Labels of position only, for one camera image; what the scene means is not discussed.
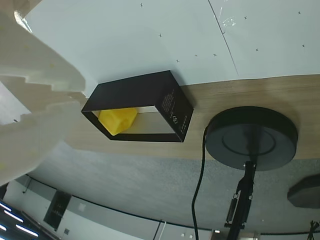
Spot black round lamp base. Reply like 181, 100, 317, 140
204, 106, 299, 172

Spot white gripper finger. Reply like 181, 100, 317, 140
0, 9, 87, 93
0, 97, 79, 188

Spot black wall panel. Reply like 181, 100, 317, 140
42, 189, 73, 231

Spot white paper sheet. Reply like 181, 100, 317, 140
22, 0, 239, 99
208, 0, 320, 85

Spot dark open box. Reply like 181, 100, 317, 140
80, 69, 195, 144

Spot black lamp power cable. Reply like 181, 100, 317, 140
191, 124, 210, 240

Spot black lamp pole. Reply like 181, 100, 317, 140
224, 160, 258, 240

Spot yellow cube block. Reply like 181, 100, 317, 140
97, 107, 139, 137

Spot black octagonal floor object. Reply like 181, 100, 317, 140
286, 174, 320, 209

